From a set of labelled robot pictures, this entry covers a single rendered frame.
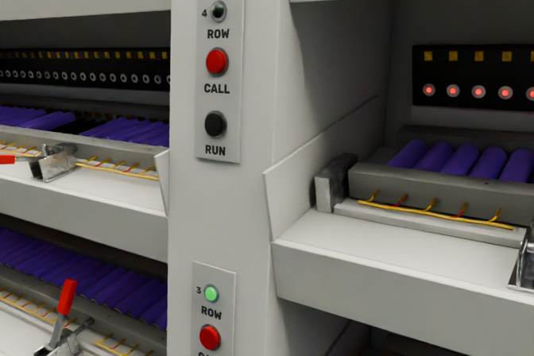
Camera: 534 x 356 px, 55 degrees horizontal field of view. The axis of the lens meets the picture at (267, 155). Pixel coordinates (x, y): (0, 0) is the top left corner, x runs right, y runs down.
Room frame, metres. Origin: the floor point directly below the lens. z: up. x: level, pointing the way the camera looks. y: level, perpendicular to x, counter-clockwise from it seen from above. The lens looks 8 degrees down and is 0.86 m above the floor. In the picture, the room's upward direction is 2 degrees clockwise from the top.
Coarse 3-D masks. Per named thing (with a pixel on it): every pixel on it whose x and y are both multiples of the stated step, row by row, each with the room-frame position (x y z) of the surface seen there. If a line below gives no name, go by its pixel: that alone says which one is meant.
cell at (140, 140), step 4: (168, 124) 0.57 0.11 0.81; (160, 128) 0.56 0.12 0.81; (164, 128) 0.56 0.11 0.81; (168, 128) 0.56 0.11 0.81; (148, 132) 0.55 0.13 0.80; (152, 132) 0.54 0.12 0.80; (156, 132) 0.55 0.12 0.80; (160, 132) 0.55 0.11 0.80; (164, 132) 0.55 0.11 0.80; (140, 136) 0.53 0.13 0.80; (144, 136) 0.53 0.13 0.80; (148, 136) 0.54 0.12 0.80; (152, 136) 0.54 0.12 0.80; (156, 136) 0.54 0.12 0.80; (132, 140) 0.52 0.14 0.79; (136, 140) 0.52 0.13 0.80; (140, 140) 0.53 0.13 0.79; (144, 140) 0.53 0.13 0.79
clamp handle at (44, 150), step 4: (40, 148) 0.50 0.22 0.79; (44, 148) 0.49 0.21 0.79; (44, 152) 0.50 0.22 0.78; (48, 152) 0.50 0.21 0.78; (0, 156) 0.46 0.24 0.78; (4, 156) 0.46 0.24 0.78; (8, 156) 0.46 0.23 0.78; (12, 156) 0.47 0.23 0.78; (36, 156) 0.50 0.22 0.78; (40, 156) 0.50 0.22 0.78; (44, 156) 0.50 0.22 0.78; (0, 160) 0.46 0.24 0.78; (4, 160) 0.46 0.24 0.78; (8, 160) 0.46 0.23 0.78; (12, 160) 0.46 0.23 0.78; (16, 160) 0.47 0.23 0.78; (20, 160) 0.47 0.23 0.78; (24, 160) 0.48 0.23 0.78; (28, 160) 0.48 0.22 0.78; (32, 160) 0.48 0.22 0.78; (36, 160) 0.49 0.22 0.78
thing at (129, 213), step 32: (64, 96) 0.74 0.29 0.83; (96, 96) 0.70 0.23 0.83; (128, 96) 0.67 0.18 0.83; (160, 96) 0.64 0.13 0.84; (160, 160) 0.38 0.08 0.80; (0, 192) 0.53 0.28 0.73; (32, 192) 0.49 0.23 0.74; (64, 192) 0.46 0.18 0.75; (96, 192) 0.45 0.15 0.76; (128, 192) 0.44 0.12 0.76; (160, 192) 0.44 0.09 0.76; (64, 224) 0.47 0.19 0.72; (96, 224) 0.44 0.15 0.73; (128, 224) 0.42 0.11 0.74; (160, 224) 0.40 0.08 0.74; (160, 256) 0.41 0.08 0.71
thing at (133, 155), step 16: (0, 128) 0.61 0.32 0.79; (16, 128) 0.61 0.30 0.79; (0, 144) 0.60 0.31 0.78; (16, 144) 0.59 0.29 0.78; (32, 144) 0.57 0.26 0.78; (48, 144) 0.55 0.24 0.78; (80, 144) 0.52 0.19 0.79; (96, 144) 0.51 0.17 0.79; (112, 144) 0.50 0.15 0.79; (128, 144) 0.50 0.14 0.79; (96, 160) 0.51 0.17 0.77; (112, 160) 0.50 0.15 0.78; (128, 160) 0.49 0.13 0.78; (144, 160) 0.47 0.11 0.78; (144, 176) 0.45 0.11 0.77
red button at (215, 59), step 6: (210, 54) 0.36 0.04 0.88; (216, 54) 0.36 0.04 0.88; (222, 54) 0.35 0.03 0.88; (210, 60) 0.36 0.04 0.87; (216, 60) 0.36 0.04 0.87; (222, 60) 0.35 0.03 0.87; (210, 66) 0.36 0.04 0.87; (216, 66) 0.36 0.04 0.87; (222, 66) 0.35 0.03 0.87; (216, 72) 0.36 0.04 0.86
